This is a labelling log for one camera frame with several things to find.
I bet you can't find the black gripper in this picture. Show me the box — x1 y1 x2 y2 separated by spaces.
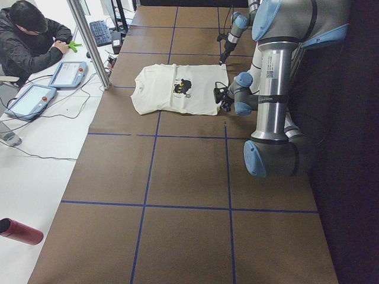
219 41 236 65
220 89 235 112

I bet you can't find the cream cat print shirt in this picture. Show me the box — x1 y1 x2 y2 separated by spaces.
131 64 229 115

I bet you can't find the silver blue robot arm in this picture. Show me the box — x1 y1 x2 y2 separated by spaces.
217 1 262 65
214 1 351 177

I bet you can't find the black power adapter box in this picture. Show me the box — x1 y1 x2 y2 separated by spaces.
111 31 123 54

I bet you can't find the black keyboard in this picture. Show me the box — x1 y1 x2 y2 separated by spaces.
89 20 112 47

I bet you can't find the green plastic toy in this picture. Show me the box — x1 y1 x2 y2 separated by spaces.
68 41 82 53

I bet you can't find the far teach pendant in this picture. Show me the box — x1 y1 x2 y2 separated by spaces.
48 62 88 89

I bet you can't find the teach pendant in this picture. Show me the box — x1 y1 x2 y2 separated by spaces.
5 84 57 121
48 62 88 89

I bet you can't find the seated person in black jacket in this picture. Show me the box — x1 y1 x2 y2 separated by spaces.
1 1 72 86

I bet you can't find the near teach pendant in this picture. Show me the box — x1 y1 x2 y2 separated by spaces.
5 84 57 121

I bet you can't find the red cylindrical bottle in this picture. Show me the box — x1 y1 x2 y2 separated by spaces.
1 218 44 245

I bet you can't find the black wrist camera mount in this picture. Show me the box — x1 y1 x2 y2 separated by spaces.
217 34 227 42
213 87 228 104

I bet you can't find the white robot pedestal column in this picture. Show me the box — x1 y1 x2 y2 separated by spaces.
248 45 262 93

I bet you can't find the right black braided cable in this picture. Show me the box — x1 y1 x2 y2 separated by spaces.
224 5 235 38

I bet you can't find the aluminium frame post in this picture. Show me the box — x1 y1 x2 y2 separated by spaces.
67 0 111 90

